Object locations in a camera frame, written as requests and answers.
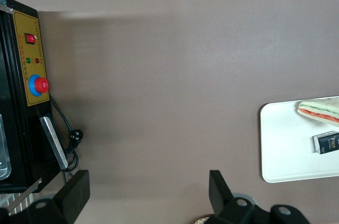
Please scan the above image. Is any white wire basket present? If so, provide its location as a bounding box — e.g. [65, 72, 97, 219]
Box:
[0, 193, 34, 216]

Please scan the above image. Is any silver machine bar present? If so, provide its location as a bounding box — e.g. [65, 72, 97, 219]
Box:
[39, 117, 69, 169]

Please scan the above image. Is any brown table cover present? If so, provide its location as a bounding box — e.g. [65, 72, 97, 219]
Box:
[0, 0, 339, 224]

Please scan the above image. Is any black power cable with plug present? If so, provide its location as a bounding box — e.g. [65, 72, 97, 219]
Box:
[49, 94, 82, 182]

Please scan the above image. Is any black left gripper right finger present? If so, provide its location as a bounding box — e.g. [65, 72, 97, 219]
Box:
[209, 170, 256, 224]

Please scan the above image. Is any red rocker switch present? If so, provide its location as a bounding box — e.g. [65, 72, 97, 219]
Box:
[24, 32, 37, 45]

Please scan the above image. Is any light wicker basket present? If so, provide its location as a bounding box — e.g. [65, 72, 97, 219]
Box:
[194, 214, 214, 224]

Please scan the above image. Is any beige serving tray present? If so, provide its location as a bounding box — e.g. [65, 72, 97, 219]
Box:
[259, 99, 339, 184]

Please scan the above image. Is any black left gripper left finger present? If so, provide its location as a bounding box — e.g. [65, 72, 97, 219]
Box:
[29, 170, 91, 224]

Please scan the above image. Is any black gold-print small box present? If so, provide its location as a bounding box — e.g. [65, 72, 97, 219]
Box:
[312, 130, 339, 155]

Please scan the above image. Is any wrapped triangle sandwich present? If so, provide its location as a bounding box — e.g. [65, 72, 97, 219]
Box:
[296, 96, 339, 128]

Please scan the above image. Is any black yellow-panel sealing machine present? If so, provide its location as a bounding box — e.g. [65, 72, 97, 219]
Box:
[0, 0, 58, 194]

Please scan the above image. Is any red emergency stop button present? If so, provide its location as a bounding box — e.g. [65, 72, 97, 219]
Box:
[28, 74, 50, 97]

